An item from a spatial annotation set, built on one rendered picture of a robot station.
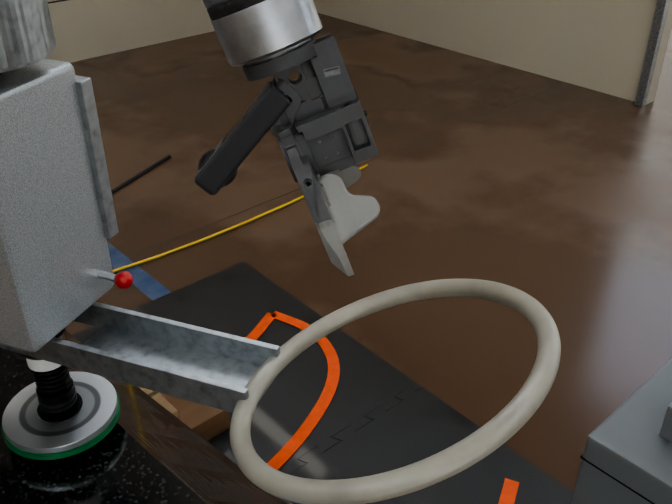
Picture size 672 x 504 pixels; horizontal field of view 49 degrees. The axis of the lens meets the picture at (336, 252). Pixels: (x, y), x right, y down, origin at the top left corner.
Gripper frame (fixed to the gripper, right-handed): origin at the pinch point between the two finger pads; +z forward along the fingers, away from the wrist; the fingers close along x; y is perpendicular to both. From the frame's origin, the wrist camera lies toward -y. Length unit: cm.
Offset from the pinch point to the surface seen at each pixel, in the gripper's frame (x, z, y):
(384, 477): 0.2, 28.0, -4.8
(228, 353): 43, 27, -25
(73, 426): 54, 34, -60
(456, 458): -0.5, 28.5, 3.7
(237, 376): 38, 29, -24
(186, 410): 149, 92, -73
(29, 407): 60, 30, -69
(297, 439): 142, 114, -42
